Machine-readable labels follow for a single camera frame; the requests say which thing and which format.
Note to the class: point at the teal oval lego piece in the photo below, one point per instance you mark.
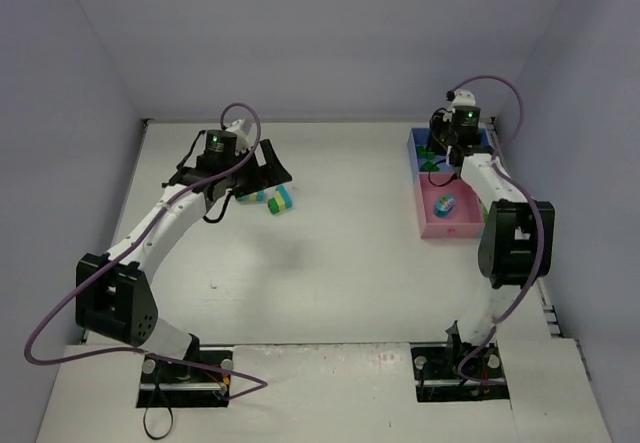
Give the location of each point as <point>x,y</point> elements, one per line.
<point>444,205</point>

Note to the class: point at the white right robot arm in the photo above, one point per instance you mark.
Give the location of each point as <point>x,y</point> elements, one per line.
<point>516,244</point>

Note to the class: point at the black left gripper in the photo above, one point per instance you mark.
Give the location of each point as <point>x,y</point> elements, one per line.
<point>255,173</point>

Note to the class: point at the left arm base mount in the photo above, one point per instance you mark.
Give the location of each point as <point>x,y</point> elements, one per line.
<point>164,384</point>

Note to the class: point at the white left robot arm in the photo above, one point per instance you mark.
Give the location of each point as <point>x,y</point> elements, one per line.
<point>115,298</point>

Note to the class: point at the pink plastic bin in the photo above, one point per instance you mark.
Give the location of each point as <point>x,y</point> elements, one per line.
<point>464,221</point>

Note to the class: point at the light blue plastic bin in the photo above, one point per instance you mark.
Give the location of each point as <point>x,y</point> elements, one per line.
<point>484,211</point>

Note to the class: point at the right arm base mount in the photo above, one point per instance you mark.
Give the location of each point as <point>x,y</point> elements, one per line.
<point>437,379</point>

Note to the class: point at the dark green lego brick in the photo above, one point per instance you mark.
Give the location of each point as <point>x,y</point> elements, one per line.
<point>424,152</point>

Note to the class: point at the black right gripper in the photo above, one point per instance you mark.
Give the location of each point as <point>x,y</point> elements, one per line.
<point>441,139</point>

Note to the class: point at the cyan yellow lego stack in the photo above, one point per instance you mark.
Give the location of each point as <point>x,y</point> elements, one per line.
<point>280,201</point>

